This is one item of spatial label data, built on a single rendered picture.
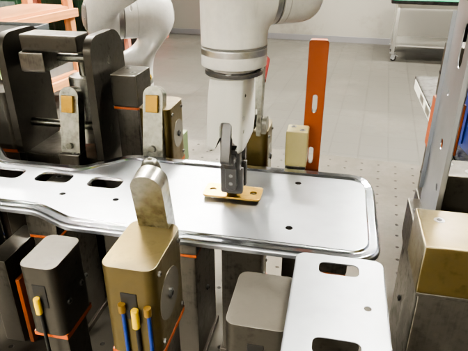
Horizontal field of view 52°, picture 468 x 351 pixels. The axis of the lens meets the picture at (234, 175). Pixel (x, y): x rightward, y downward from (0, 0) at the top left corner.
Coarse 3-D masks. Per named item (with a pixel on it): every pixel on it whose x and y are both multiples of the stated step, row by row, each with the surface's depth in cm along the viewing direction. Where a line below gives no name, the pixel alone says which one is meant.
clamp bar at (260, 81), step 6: (264, 72) 77; (258, 78) 76; (264, 78) 77; (258, 84) 77; (264, 84) 78; (258, 90) 77; (264, 90) 78; (258, 96) 77; (258, 102) 77; (258, 108) 78; (258, 114) 78; (258, 120) 78; (258, 126) 79; (258, 132) 79
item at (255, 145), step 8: (272, 128) 84; (256, 136) 80; (264, 136) 79; (248, 144) 80; (256, 144) 80; (264, 144) 80; (248, 152) 81; (256, 152) 81; (264, 152) 81; (248, 160) 82; (256, 160) 81; (264, 160) 81; (264, 256) 93; (264, 264) 94; (264, 272) 94
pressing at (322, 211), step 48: (0, 192) 71; (48, 192) 71; (96, 192) 71; (192, 192) 71; (288, 192) 71; (336, 192) 71; (192, 240) 61; (240, 240) 60; (288, 240) 60; (336, 240) 60
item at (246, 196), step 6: (210, 186) 71; (216, 186) 71; (246, 186) 71; (204, 192) 70; (210, 192) 70; (216, 192) 70; (222, 192) 70; (246, 192) 70; (252, 192) 70; (258, 192) 70; (234, 198) 68; (240, 198) 68; (246, 198) 68; (252, 198) 68; (258, 198) 68
